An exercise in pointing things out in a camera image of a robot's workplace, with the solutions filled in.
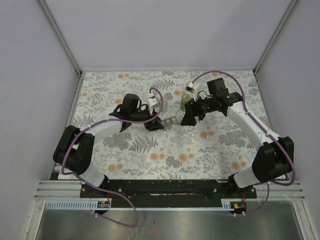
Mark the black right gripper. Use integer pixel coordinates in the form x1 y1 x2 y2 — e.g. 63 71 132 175
180 94 217 127

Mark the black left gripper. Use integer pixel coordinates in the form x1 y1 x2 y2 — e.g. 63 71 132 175
130 106 165 132

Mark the grey weekly pill organizer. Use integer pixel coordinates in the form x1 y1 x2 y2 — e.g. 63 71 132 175
160 116 179 128

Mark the green pill bottle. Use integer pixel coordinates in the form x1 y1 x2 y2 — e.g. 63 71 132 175
180 100 189 112

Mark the green bottle cap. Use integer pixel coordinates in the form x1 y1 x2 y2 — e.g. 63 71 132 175
181 93 192 103

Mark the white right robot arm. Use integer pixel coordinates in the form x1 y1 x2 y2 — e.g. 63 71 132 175
180 78 296 198

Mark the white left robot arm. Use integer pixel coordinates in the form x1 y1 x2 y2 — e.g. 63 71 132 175
53 92 164 198

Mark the floral table mat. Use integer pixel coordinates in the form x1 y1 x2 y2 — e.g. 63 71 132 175
72 71 257 179

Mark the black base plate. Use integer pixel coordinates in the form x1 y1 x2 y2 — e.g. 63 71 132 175
80 179 257 206

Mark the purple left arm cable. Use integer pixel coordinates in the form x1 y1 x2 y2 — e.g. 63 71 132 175
60 87 165 228

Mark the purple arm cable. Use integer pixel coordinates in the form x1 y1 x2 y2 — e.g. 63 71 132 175
191 70 297 217
60 87 165 228

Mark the white cable duct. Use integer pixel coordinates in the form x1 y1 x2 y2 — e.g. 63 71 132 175
45 196 239 211

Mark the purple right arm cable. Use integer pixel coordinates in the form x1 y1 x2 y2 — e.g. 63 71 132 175
191 70 297 217

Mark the aluminium frame rail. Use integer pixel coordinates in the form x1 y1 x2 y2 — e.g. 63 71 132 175
34 180 305 201

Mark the left aluminium corner post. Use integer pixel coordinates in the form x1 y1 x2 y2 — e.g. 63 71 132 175
36 0 83 76

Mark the aluminium corner post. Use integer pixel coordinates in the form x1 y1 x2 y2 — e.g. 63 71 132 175
253 0 300 76
36 0 83 76

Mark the right aluminium corner post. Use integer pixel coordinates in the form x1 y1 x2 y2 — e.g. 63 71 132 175
253 0 300 76

